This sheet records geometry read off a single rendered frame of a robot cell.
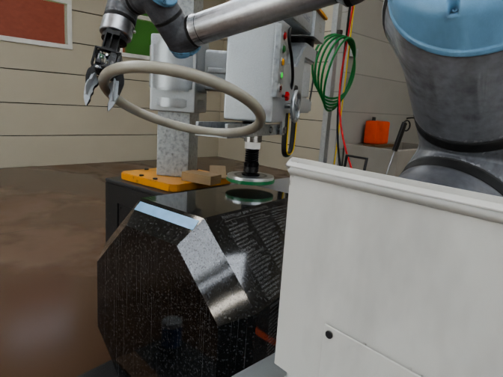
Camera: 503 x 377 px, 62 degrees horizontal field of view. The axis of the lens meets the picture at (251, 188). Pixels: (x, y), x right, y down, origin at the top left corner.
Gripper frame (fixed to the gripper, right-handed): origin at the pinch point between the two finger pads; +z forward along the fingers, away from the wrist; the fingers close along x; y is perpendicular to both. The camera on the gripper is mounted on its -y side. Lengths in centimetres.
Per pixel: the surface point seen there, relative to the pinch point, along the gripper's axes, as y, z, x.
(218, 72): -98, -65, 39
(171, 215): -26.5, 24.1, 27.4
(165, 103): -106, -42, 15
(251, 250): -19, 31, 56
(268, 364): 58, 50, 42
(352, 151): -278, -104, 212
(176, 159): -119, -16, 28
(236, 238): -18, 28, 50
